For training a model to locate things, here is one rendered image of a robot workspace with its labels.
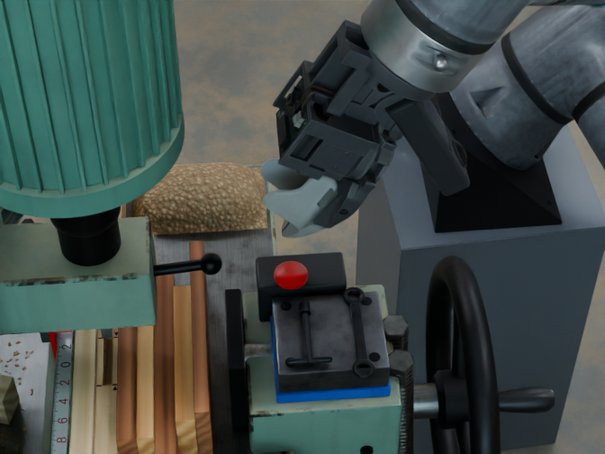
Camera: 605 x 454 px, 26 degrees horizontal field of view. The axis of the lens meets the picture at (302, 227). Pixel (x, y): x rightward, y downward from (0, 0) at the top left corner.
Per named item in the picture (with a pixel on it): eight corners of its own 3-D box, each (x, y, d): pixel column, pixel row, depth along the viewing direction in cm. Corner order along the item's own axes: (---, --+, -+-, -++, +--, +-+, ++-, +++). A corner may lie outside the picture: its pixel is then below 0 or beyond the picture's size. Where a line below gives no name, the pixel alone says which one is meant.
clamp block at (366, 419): (398, 465, 120) (403, 409, 114) (251, 475, 120) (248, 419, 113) (379, 338, 130) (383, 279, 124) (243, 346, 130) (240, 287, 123)
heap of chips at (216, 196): (267, 228, 136) (266, 204, 134) (132, 236, 136) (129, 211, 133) (263, 167, 142) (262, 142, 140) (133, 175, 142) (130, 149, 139)
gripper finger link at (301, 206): (236, 217, 110) (290, 145, 105) (297, 237, 113) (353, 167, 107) (238, 244, 108) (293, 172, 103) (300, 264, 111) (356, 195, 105)
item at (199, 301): (213, 461, 117) (209, 412, 111) (199, 462, 117) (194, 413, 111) (207, 292, 130) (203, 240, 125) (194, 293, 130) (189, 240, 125)
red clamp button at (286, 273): (309, 290, 116) (309, 283, 115) (275, 293, 116) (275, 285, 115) (306, 265, 118) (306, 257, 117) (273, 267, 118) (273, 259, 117)
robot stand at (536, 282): (353, 327, 242) (363, 104, 201) (510, 309, 245) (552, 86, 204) (383, 466, 222) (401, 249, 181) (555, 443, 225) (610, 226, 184)
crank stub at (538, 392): (549, 385, 123) (551, 411, 123) (488, 388, 123) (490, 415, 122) (555, 385, 120) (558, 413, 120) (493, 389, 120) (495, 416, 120)
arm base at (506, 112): (438, 36, 188) (492, -6, 183) (521, 111, 197) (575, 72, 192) (450, 117, 174) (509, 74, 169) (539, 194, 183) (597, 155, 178)
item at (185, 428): (199, 462, 117) (194, 420, 112) (180, 463, 117) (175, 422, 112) (194, 328, 127) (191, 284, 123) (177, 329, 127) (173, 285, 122)
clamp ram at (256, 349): (313, 422, 119) (314, 363, 113) (231, 428, 119) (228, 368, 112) (306, 344, 125) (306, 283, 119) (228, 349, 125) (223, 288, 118)
